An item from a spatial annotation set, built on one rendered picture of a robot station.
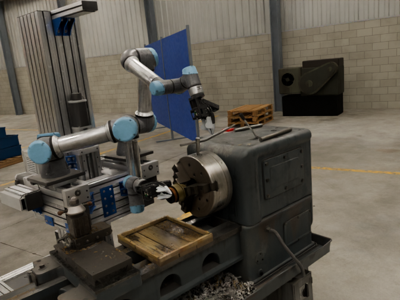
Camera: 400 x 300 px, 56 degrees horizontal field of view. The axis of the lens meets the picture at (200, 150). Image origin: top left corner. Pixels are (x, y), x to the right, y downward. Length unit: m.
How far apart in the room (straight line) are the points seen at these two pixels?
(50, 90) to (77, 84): 0.17
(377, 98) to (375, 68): 0.84
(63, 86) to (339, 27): 10.12
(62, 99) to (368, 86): 10.13
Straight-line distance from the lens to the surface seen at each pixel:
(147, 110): 2.39
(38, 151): 1.95
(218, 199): 1.79
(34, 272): 1.75
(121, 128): 1.85
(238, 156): 1.81
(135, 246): 1.77
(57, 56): 2.33
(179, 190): 1.77
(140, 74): 2.07
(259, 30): 12.66
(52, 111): 2.33
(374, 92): 11.67
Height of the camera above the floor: 1.66
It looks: 13 degrees down
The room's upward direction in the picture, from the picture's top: 6 degrees counter-clockwise
